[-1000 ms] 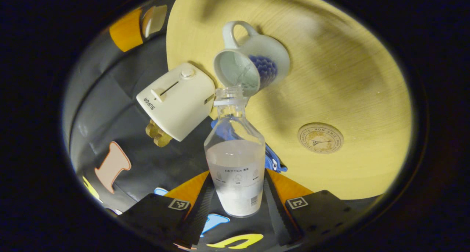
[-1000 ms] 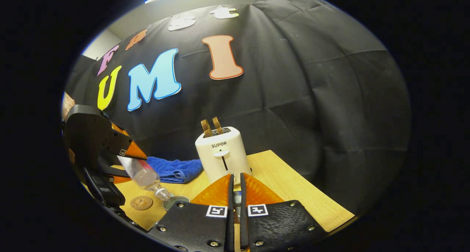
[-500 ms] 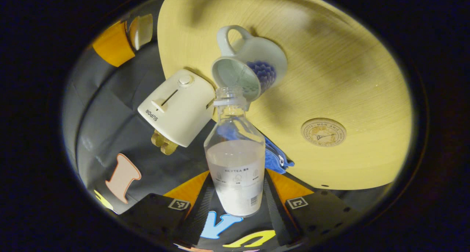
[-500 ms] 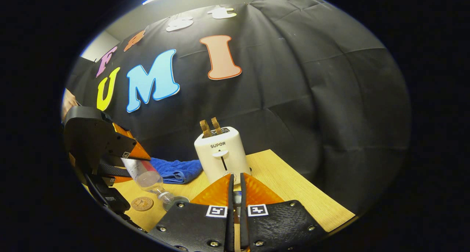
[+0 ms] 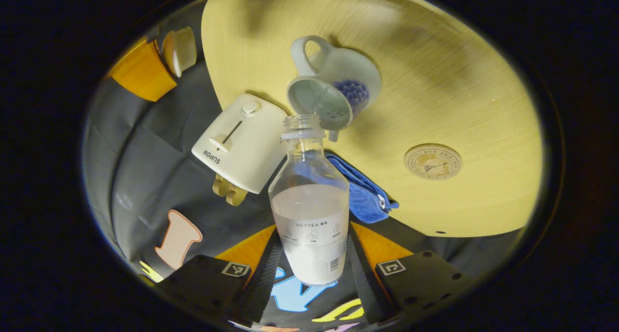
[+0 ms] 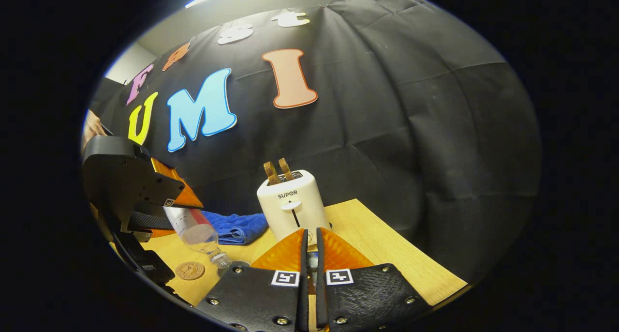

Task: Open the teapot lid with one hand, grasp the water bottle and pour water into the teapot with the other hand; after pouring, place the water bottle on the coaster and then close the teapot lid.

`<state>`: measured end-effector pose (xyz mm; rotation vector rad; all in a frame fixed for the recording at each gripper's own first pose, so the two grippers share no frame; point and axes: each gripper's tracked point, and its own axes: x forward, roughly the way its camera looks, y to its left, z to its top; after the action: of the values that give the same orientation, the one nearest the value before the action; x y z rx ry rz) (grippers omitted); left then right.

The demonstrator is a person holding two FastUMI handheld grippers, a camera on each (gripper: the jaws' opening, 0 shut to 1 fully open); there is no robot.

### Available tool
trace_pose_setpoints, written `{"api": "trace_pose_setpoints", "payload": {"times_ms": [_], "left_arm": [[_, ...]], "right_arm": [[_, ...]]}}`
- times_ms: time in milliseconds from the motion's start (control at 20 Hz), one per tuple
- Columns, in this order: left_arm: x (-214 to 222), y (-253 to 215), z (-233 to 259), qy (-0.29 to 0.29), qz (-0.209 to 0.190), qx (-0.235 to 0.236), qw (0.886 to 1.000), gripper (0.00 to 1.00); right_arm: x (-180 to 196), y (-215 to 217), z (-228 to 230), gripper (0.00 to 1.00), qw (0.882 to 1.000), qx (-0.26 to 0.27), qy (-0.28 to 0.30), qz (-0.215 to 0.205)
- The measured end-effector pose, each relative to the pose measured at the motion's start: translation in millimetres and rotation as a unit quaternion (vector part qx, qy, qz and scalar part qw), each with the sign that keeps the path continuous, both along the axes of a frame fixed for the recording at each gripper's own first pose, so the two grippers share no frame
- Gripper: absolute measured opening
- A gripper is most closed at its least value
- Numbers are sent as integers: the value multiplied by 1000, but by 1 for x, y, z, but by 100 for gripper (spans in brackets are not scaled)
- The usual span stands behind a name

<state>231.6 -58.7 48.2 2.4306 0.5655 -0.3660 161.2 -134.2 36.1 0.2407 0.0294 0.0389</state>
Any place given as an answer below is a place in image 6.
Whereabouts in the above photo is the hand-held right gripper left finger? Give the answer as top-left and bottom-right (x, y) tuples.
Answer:
(196, 228), (310, 332)

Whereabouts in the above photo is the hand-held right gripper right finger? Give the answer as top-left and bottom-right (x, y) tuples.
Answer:
(315, 227), (433, 332)

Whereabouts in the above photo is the clear plastic water bottle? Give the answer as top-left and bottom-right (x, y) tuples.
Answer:
(163, 205), (233, 270)

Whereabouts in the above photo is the round wooden coaster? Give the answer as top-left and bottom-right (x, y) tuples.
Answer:
(175, 261), (206, 280)

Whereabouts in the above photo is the blue towel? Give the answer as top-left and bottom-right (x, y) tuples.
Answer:
(201, 210), (269, 245)

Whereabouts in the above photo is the white toaster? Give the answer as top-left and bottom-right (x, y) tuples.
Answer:
(256, 170), (332, 245)

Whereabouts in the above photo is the black backdrop cloth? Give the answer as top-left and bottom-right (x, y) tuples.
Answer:
(87, 0), (542, 284)

